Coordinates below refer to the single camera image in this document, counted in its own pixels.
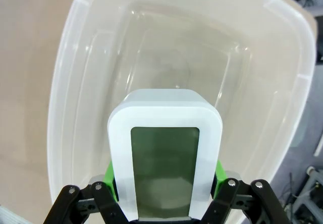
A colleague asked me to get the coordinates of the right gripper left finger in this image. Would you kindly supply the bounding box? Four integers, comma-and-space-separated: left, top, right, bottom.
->
44, 162, 129, 224

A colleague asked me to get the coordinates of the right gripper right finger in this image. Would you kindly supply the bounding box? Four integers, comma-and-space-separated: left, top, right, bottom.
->
200, 159, 290, 224

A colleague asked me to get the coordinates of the white digital clock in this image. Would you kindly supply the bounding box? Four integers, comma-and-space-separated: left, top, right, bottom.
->
107, 89, 223, 221

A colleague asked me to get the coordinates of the clear plastic container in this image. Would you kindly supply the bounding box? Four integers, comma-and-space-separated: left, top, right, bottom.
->
46, 0, 317, 224

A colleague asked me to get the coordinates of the grey metal frame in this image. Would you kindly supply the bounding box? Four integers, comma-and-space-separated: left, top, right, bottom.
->
287, 165, 323, 224

